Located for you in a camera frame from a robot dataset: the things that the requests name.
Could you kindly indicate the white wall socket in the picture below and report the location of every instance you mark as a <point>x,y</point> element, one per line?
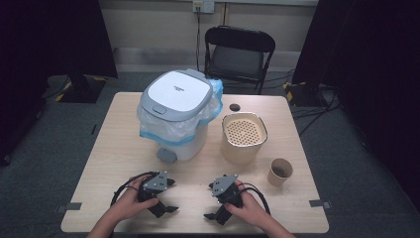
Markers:
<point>203,6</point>

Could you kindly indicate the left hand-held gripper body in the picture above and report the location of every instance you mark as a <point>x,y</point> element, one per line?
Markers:
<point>155,181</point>

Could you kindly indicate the black curtain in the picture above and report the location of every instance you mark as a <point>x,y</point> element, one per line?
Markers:
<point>369,49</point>
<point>49,36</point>

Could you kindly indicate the brown paper cup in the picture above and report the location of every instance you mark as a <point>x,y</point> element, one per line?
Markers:
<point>279,172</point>

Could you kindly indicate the white grey pedal trash can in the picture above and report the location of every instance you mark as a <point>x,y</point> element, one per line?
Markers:
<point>178,91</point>

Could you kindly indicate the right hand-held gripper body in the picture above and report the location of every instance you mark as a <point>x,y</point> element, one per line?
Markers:
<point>224,185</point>

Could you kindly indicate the person's right hand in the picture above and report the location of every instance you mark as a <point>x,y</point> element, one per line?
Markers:
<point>249,206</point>

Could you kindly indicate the cream strainer container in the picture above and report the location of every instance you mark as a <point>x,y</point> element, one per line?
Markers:
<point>243,133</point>

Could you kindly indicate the blue plastic trash bag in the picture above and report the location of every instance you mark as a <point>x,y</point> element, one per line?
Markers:
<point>165,128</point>

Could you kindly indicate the grey tape strip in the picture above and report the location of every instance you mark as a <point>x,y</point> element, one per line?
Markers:
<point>71,207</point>
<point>318,203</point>

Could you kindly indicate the black folding chair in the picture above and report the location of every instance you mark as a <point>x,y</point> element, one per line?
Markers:
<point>237,59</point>

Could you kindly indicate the person's left hand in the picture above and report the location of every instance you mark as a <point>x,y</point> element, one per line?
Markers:
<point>130,203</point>

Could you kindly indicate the black stand base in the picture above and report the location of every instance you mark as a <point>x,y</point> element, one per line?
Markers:
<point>82,89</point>
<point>305,94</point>

